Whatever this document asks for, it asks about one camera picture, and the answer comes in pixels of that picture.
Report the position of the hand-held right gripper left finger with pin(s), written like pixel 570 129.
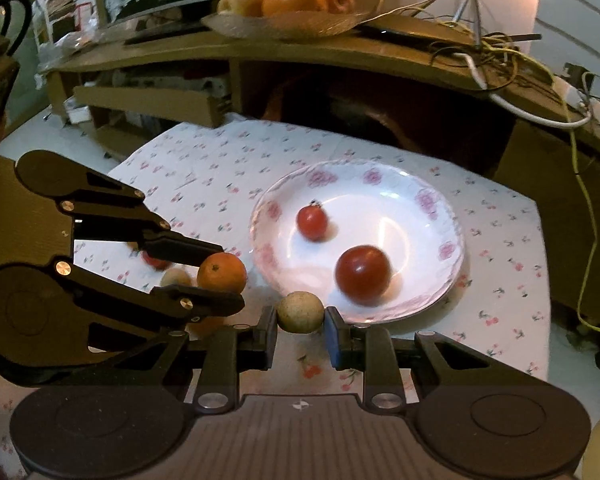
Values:
pixel 269 337

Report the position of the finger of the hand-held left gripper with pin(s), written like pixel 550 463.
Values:
pixel 205 302
pixel 180 249

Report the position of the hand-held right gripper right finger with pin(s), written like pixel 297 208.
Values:
pixel 334 340

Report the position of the small red tomato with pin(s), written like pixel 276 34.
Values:
pixel 312 221
pixel 155 261

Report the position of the small brown kiwi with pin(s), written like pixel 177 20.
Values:
pixel 175 277
pixel 301 312

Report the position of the large red tomato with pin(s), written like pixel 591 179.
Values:
pixel 363 275

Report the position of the white floral plate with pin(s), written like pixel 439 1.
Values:
pixel 380 200

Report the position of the cherry print tablecloth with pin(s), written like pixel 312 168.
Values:
pixel 220 175

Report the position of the wooden drawer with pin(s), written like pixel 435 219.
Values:
pixel 145 102

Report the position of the clear plastic bag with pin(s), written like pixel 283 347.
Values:
pixel 80 47

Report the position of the wooden television stand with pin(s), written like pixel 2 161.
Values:
pixel 300 52

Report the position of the glass fruit dish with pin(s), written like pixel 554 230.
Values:
pixel 280 27

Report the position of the pale yellow apple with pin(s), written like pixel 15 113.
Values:
pixel 242 0

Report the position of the black router with antennas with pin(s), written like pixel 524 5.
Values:
pixel 405 30

